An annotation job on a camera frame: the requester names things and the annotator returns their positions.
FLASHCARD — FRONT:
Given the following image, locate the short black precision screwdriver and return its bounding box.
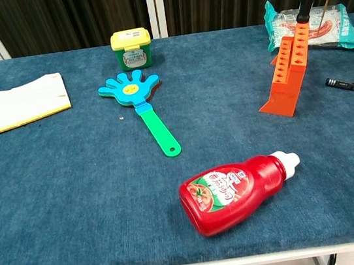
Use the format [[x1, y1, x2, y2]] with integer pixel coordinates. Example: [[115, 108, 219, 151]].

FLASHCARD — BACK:
[[324, 74, 354, 101]]

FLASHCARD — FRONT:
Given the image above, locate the orange screwdriver rack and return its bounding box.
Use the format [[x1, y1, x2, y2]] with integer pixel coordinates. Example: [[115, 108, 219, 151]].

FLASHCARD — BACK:
[[247, 21, 322, 122]]

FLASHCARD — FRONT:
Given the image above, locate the blue green hand clapper toy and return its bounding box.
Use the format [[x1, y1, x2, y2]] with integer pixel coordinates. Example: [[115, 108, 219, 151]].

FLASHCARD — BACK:
[[95, 64, 184, 166]]

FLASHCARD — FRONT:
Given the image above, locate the teal clear snack packet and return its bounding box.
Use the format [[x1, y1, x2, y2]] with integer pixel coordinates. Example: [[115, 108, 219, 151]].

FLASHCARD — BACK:
[[259, 0, 354, 67]]

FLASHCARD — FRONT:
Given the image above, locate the red ketchup bottle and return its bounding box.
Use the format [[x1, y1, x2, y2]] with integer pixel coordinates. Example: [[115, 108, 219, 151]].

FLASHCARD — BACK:
[[174, 147, 310, 241]]

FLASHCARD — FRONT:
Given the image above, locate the blue carpet table mat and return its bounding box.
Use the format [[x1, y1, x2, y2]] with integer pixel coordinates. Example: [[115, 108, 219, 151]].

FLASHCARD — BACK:
[[0, 10, 354, 265]]

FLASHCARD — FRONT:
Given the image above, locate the white yellow-edged notebook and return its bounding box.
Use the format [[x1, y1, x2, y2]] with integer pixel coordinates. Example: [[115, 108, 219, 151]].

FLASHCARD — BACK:
[[0, 71, 75, 140]]

